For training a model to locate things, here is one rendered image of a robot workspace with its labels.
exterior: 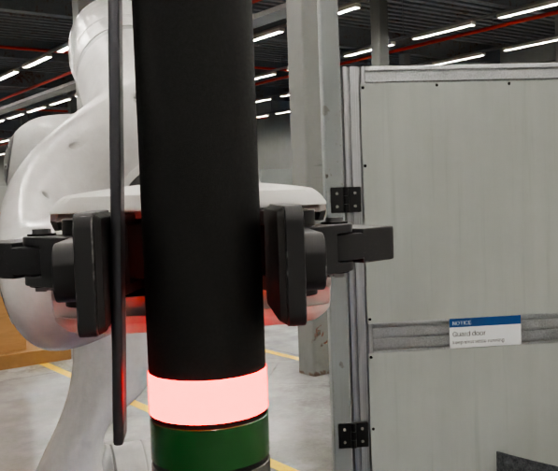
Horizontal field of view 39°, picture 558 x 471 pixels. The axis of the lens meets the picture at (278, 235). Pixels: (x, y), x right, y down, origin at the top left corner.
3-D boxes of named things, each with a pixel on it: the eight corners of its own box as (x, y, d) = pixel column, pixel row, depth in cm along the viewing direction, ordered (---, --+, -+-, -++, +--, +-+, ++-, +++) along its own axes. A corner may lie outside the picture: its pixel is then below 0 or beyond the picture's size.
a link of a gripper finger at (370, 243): (408, 250, 31) (378, 265, 25) (228, 252, 33) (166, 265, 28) (407, 221, 30) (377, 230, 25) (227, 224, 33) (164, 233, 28)
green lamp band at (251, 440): (196, 485, 20) (194, 437, 20) (128, 454, 22) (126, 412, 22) (293, 452, 22) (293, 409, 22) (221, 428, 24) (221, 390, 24)
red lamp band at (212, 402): (194, 435, 20) (193, 387, 20) (126, 409, 22) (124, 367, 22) (293, 406, 22) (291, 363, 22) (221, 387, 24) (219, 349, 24)
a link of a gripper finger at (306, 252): (350, 291, 27) (401, 322, 21) (259, 295, 27) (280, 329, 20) (347, 199, 27) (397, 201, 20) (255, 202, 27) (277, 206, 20)
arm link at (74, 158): (-22, 84, 64) (-33, 288, 39) (156, 8, 65) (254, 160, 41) (31, 172, 69) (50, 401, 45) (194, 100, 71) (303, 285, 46)
